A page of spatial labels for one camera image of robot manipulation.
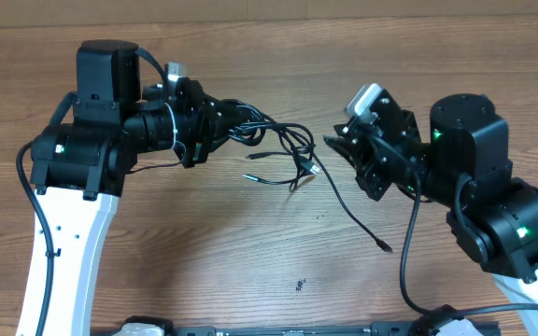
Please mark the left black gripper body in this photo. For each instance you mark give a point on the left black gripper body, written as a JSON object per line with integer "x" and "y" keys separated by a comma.
{"x": 191, "y": 123}

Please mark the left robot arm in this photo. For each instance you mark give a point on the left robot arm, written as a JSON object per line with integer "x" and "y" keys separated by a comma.
{"x": 80, "y": 162}

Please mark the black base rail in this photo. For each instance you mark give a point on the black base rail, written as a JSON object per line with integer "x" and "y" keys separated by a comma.
{"x": 146, "y": 325}

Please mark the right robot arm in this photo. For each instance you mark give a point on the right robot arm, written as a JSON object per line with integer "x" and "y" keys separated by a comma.
{"x": 465, "y": 166}

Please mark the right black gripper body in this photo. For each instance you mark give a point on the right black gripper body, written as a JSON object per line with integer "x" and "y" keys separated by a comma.
{"x": 386, "y": 146}

